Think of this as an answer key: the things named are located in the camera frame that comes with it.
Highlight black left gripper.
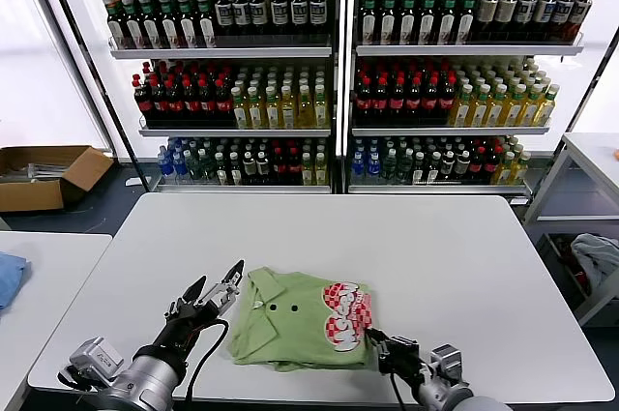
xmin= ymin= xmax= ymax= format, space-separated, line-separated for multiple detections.
xmin=136 ymin=258 xmax=247 ymax=369

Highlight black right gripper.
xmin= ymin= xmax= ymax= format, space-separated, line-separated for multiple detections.
xmin=366 ymin=327 xmax=427 ymax=377

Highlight green polo shirt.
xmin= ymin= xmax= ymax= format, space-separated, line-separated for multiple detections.
xmin=226 ymin=265 xmax=376 ymax=373

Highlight small clear green-tint bottle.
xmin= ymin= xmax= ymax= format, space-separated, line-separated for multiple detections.
xmin=381 ymin=148 xmax=398 ymax=183
xmin=200 ymin=148 xmax=216 ymax=181

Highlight small red-cap cola bottle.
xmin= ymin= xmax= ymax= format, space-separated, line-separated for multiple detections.
xmin=471 ymin=138 xmax=486 ymax=183
xmin=285 ymin=141 xmax=300 ymax=185
xmin=486 ymin=138 xmax=502 ymax=183
xmin=272 ymin=141 xmax=286 ymax=185

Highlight yellow drink bottle white cap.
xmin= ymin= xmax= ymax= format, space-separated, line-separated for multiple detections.
xmin=279 ymin=83 xmax=297 ymax=130
xmin=449 ymin=82 xmax=475 ymax=128
xmin=534 ymin=82 xmax=562 ymax=128
xmin=502 ymin=82 xmax=527 ymax=128
xmin=311 ymin=83 xmax=330 ymax=130
xmin=467 ymin=82 xmax=492 ymax=128
xmin=519 ymin=82 xmax=545 ymax=128
xmin=295 ymin=83 xmax=313 ymax=130
xmin=485 ymin=82 xmax=510 ymax=128
xmin=246 ymin=84 xmax=265 ymax=130
xmin=229 ymin=84 xmax=249 ymax=130
xmin=262 ymin=84 xmax=281 ymax=130

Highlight dark storage bin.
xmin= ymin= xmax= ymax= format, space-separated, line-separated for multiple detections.
xmin=539 ymin=232 xmax=594 ymax=310

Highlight blue folded garment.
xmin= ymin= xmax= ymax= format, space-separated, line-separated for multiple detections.
xmin=0 ymin=250 xmax=33 ymax=317

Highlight brown cardboard box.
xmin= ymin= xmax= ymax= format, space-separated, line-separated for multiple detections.
xmin=0 ymin=144 xmax=116 ymax=213

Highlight metal rods in box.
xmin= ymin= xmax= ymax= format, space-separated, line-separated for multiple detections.
xmin=0 ymin=161 xmax=67 ymax=183

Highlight red item in bin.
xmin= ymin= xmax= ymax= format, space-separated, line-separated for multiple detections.
xmin=568 ymin=255 xmax=591 ymax=293

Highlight grey crumpled cloth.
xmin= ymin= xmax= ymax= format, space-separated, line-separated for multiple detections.
xmin=570 ymin=232 xmax=619 ymax=286

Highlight grey metal shelf rack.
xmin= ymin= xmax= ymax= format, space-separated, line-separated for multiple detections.
xmin=345 ymin=0 xmax=589 ymax=199
xmin=74 ymin=0 xmax=347 ymax=195

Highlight green-cap dark bottle white label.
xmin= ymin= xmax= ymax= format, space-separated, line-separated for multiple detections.
xmin=119 ymin=0 xmax=145 ymax=49
xmin=378 ymin=0 xmax=399 ymax=44
xmin=104 ymin=0 xmax=127 ymax=49
xmin=456 ymin=0 xmax=477 ymax=44
xmin=398 ymin=0 xmax=419 ymax=44
xmin=194 ymin=0 xmax=218 ymax=48
xmin=157 ymin=0 xmax=181 ymax=48
xmin=359 ymin=0 xmax=379 ymax=44
xmin=417 ymin=0 xmax=439 ymax=44
xmin=437 ymin=0 xmax=458 ymax=44
xmin=175 ymin=0 xmax=199 ymax=48
xmin=137 ymin=0 xmax=163 ymax=49

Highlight white-cap dark bottle navy label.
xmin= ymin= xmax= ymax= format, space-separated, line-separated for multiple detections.
xmin=287 ymin=0 xmax=309 ymax=37
xmin=307 ymin=0 xmax=328 ymax=37
xmin=570 ymin=0 xmax=594 ymax=42
xmin=231 ymin=0 xmax=251 ymax=37
xmin=553 ymin=0 xmax=576 ymax=42
xmin=268 ymin=0 xmax=289 ymax=37
xmin=516 ymin=0 xmax=538 ymax=42
xmin=249 ymin=0 xmax=270 ymax=37
xmin=213 ymin=0 xmax=233 ymax=37
xmin=534 ymin=0 xmax=557 ymax=42

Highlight white-cap dark bottle beige label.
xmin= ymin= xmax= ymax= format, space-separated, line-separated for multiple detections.
xmin=476 ymin=0 xmax=500 ymax=42
xmin=496 ymin=0 xmax=518 ymax=42

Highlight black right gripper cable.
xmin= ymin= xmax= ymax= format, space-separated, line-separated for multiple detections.
xmin=389 ymin=371 xmax=410 ymax=405

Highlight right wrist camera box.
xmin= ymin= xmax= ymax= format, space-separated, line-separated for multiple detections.
xmin=428 ymin=343 xmax=465 ymax=383

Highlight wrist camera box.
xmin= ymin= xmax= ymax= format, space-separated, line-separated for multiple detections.
xmin=428 ymin=343 xmax=465 ymax=383
xmin=57 ymin=336 xmax=125 ymax=391

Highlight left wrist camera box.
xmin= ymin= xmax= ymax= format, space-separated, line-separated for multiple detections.
xmin=57 ymin=336 xmax=125 ymax=391

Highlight white side table metal frame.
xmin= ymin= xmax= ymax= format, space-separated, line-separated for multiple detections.
xmin=521 ymin=132 xmax=619 ymax=327

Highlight black window frame pole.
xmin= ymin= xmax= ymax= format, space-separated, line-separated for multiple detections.
xmin=21 ymin=0 xmax=151 ymax=191
xmin=560 ymin=38 xmax=619 ymax=136

